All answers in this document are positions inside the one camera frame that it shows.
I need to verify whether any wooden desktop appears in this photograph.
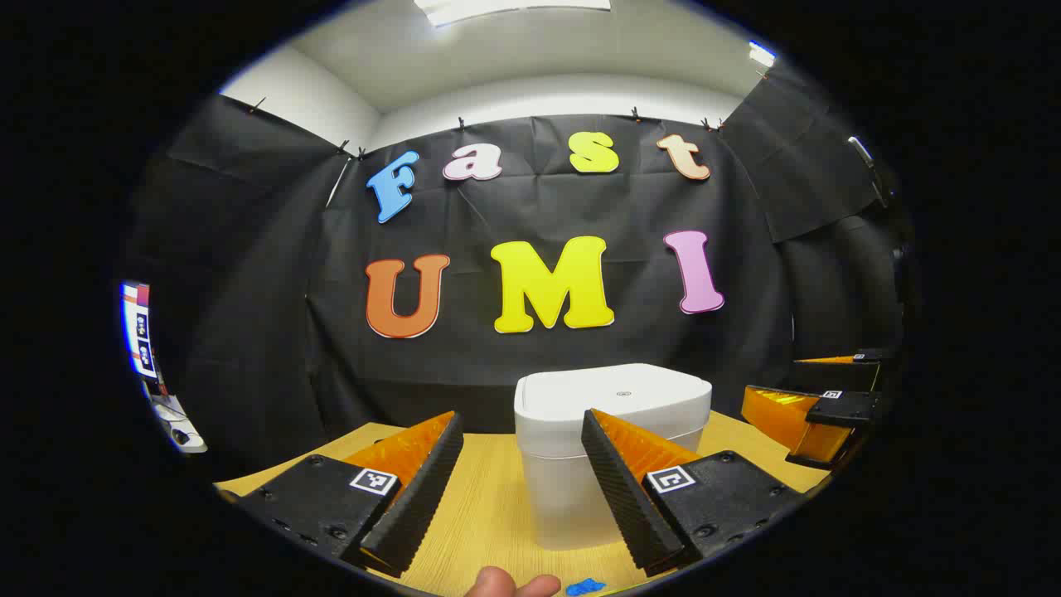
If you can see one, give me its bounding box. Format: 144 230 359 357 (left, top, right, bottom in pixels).
214 409 832 597

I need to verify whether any black backdrop cloth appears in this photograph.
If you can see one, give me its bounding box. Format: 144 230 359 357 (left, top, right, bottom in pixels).
137 60 913 482

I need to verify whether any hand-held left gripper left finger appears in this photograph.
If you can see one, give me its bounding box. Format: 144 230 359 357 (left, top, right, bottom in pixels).
217 410 465 579

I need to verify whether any computer monitor screen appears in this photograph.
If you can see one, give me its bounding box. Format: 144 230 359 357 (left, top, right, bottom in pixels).
120 280 160 381

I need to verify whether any long ceiling light panel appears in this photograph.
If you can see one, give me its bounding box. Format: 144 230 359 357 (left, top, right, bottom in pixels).
413 0 613 27

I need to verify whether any white desktop garbage bin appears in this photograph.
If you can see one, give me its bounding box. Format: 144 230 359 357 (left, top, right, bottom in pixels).
514 363 714 551

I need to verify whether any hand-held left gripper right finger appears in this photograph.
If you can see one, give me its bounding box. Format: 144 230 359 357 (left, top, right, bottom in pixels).
580 408 807 579

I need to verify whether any grey metal bar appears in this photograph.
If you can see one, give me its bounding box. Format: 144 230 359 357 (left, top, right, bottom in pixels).
847 135 894 208

